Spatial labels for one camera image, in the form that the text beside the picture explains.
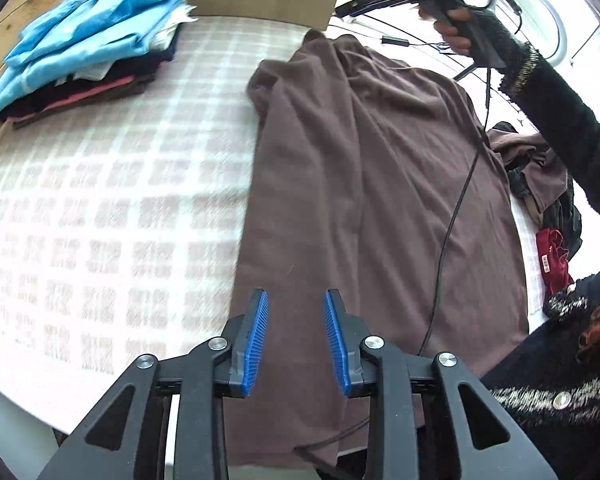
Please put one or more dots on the brown shirt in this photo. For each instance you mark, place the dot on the brown shirt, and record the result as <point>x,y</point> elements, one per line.
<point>355,185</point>

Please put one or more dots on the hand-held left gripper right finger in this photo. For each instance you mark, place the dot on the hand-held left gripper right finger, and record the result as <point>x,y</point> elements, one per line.
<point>337,345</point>

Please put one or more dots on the person's right hand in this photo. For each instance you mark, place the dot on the person's right hand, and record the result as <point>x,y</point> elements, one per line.
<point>455,30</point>

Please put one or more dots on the dark grey knit garment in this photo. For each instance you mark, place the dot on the dark grey knit garment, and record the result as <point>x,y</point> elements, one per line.
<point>519,181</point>

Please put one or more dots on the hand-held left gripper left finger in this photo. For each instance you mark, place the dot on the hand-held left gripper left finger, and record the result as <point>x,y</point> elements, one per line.
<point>256,345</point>

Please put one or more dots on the black garment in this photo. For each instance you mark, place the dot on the black garment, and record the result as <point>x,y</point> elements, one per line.
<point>562,215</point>

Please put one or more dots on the pink plaid mat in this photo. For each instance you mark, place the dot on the pink plaid mat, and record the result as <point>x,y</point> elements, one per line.
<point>105,185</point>

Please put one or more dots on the dark red garment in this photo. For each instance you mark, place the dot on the dark red garment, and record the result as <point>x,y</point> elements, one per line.
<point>552,260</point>

